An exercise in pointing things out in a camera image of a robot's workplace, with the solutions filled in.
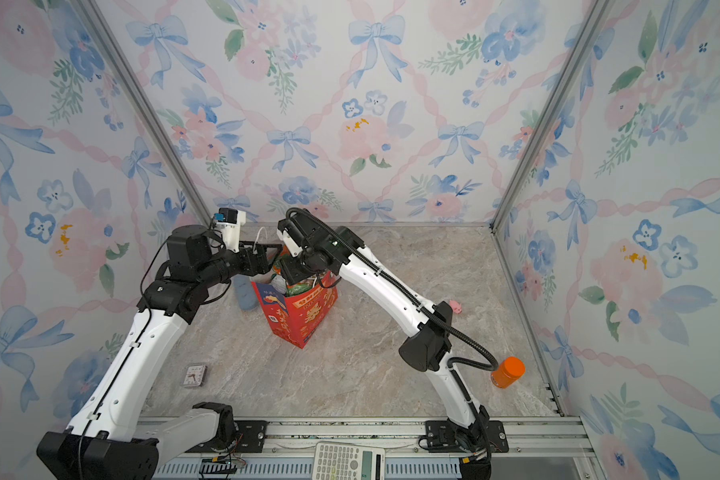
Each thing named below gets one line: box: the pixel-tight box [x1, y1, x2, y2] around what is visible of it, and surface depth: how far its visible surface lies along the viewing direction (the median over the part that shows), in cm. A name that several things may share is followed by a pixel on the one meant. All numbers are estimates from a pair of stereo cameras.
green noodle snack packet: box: [286, 283, 314, 297], surface depth 77 cm
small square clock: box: [183, 365, 208, 386], surface depth 83 cm
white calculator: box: [312, 442, 386, 480], surface depth 71 cm
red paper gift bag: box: [251, 271, 338, 349], surface depth 77 cm
